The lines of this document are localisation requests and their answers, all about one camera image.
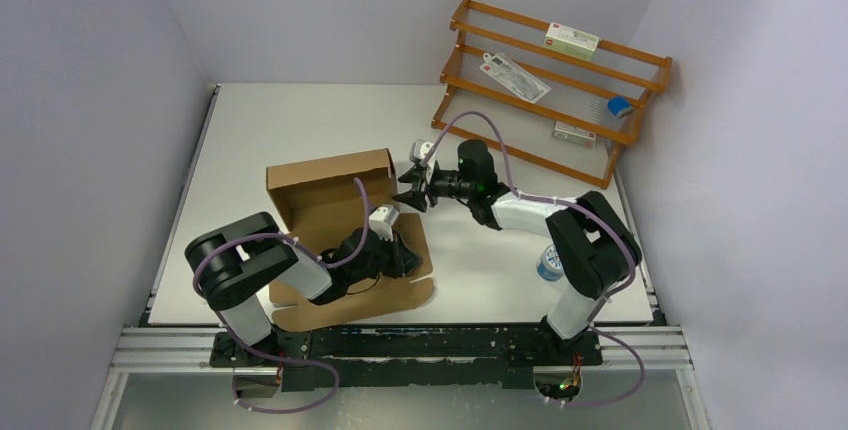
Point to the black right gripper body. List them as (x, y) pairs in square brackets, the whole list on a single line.
[(448, 184)]

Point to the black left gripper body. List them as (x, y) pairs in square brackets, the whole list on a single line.
[(384, 261)]

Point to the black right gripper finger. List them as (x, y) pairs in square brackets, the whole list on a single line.
[(415, 177), (415, 199)]

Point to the brown cardboard box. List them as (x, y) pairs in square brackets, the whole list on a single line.
[(320, 205)]

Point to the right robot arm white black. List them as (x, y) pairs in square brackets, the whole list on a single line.
[(595, 247)]

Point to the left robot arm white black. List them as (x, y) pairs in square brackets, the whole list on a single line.
[(261, 282)]

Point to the small white box lower shelf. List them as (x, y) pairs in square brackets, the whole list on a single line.
[(574, 135)]

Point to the green white small box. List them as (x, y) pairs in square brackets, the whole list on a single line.
[(571, 42)]

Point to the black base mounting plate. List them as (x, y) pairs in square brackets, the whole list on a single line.
[(397, 356)]

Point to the clear plastic packaged item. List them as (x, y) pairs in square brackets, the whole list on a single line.
[(514, 78)]

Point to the orange wooden shelf rack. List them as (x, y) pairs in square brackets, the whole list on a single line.
[(570, 113)]

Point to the blue white eraser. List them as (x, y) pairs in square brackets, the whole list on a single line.
[(619, 107)]

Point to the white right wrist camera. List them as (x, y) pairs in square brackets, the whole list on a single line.
[(419, 150)]

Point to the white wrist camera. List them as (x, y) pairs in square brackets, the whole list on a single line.
[(419, 150), (381, 221)]

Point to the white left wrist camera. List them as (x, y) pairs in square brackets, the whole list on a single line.
[(381, 221)]

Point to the aluminium frame rails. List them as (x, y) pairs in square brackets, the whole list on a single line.
[(170, 350)]

